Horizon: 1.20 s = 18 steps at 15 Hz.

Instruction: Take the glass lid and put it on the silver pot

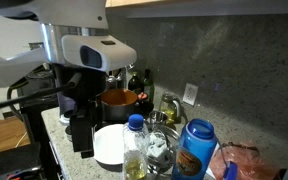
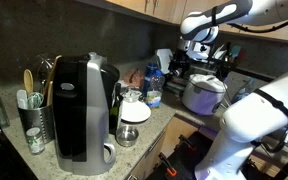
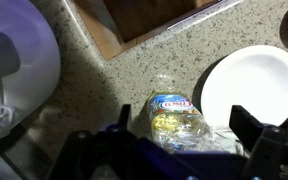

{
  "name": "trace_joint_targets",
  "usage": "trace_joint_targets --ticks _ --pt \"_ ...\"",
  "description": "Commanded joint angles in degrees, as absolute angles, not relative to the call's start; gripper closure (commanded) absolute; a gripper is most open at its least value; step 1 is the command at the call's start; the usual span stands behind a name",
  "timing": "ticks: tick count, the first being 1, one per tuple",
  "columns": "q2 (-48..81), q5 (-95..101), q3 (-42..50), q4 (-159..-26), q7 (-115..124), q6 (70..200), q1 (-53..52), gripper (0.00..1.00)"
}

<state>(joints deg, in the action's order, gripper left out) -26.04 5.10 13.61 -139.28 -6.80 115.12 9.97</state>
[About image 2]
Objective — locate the perforated steel utensil holder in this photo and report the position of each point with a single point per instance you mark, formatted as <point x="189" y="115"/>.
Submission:
<point x="40" y="117"/>

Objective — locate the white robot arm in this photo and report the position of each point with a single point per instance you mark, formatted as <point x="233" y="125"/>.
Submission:
<point x="262" y="112"/>

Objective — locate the blue nalgene bottle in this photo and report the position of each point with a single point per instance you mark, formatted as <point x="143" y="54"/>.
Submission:
<point x="149" y="72"/>

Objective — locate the dark olive oil bottle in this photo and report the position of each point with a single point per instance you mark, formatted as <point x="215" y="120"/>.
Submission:
<point x="115" y="110"/>

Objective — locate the small steel bowl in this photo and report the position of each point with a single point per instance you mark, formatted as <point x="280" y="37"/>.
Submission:
<point x="127" y="135"/>

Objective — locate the wooden spatula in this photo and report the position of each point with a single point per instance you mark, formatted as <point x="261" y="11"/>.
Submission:
<point x="50" y="78"/>

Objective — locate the small spice jar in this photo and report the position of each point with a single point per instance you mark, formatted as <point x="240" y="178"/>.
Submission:
<point x="35" y="140"/>

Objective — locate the white rice cooker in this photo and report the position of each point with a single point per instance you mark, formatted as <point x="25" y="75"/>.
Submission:
<point x="203" y="94"/>

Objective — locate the white plate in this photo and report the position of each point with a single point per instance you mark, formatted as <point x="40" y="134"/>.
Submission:
<point x="135" y="112"/>

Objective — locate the pink plastic bag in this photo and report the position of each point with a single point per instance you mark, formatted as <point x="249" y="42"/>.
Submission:
<point x="134" y="77"/>

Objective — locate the wooden spoon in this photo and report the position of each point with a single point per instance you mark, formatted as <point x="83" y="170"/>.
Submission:
<point x="28" y="81"/>

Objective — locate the black silver soda maker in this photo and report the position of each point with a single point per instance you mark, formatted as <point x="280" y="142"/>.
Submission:
<point x="82" y="96"/>

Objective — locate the black orange clamp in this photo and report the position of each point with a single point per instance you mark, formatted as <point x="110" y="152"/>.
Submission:
<point x="170" y="170"/>

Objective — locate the clear plastic water bottle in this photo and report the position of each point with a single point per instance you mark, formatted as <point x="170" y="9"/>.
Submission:
<point x="154" y="93"/>

